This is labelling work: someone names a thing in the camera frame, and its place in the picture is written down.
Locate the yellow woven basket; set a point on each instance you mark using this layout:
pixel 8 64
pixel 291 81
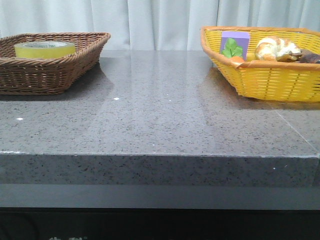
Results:
pixel 267 80

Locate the white curtain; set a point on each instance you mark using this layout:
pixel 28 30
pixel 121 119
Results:
pixel 162 25

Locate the purple block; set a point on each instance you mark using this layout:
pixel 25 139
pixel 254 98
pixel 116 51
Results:
pixel 242 38

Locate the yellow tape roll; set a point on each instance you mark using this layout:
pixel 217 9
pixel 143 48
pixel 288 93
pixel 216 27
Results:
pixel 44 49

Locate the toy croissant bread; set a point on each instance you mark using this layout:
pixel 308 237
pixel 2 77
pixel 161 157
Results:
pixel 277 49

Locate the dark brown toy item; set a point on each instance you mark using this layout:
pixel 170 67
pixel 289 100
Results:
pixel 304 56

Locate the orange toy carrot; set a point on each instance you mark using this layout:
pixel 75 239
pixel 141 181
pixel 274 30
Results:
pixel 237 59

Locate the brown wicker basket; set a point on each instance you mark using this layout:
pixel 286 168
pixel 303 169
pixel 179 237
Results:
pixel 23 76

